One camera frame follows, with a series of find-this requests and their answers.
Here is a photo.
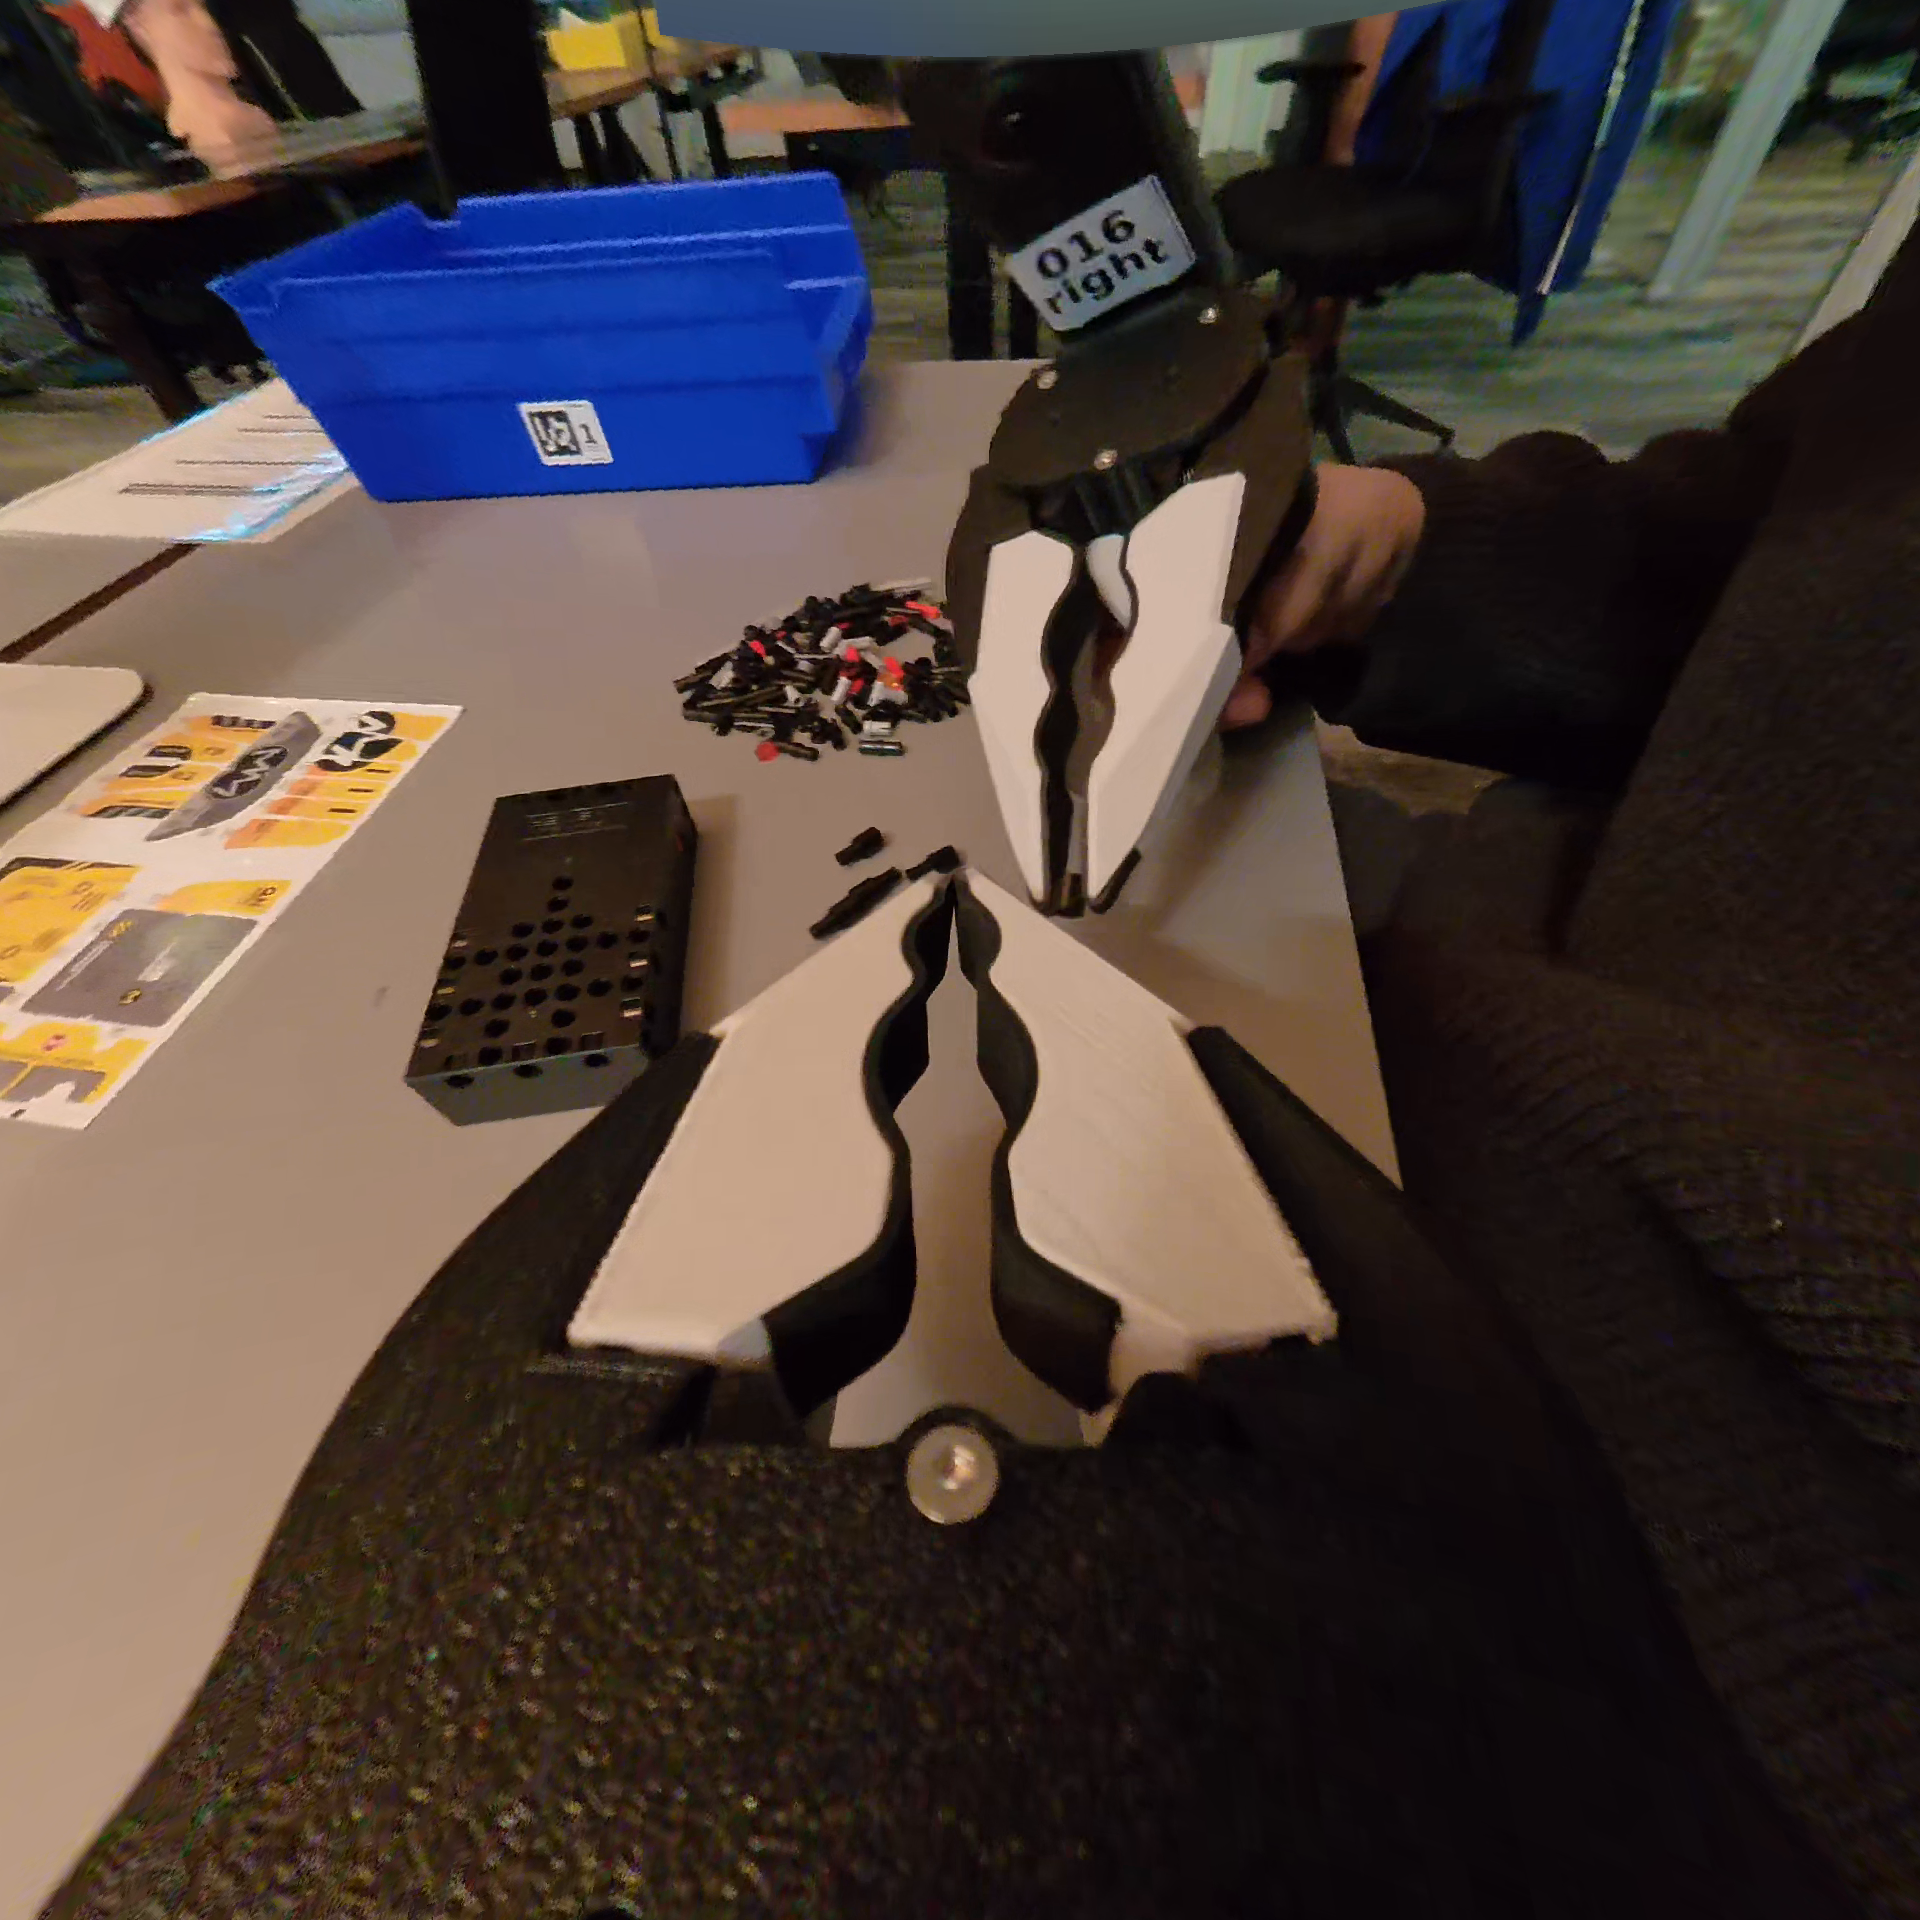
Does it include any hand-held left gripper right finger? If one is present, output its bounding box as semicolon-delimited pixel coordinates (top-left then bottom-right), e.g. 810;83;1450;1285
959;870;1340;1413

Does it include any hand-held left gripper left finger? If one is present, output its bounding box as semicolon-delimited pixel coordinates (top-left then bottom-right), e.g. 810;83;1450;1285
565;873;962;1414

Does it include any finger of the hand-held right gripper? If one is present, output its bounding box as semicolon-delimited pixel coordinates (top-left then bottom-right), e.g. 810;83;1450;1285
967;536;1089;920
1080;469;1250;917

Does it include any pile of small plastic pins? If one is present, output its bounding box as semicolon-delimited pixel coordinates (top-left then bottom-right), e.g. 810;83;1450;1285
674;583;969;764

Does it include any person's right forearm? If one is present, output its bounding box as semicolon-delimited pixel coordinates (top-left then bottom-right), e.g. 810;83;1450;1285
1336;428;1802;788

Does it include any person's right hand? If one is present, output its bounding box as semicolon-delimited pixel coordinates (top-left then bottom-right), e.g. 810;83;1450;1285
1218;462;1431;735

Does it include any black office chair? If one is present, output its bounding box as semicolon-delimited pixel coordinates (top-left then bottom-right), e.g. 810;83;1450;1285
1212;60;1554;465

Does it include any black perforated plastic block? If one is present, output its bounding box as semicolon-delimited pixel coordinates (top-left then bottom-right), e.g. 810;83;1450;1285
405;774;699;1126

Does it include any blue storage bin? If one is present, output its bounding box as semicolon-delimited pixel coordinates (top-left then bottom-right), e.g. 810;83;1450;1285
211;169;875;505

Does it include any blue striped jacket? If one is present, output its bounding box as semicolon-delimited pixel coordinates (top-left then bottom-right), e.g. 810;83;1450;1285
1351;0;1683;347

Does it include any yellow sticker sheet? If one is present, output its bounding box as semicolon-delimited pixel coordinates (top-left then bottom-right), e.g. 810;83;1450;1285
0;693;461;1128

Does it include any white printed paper sheet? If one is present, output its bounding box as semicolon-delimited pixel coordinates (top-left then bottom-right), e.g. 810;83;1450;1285
0;376;362;543

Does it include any wooden background desk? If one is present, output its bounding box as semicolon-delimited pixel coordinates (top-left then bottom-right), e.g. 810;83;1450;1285
0;134;436;422

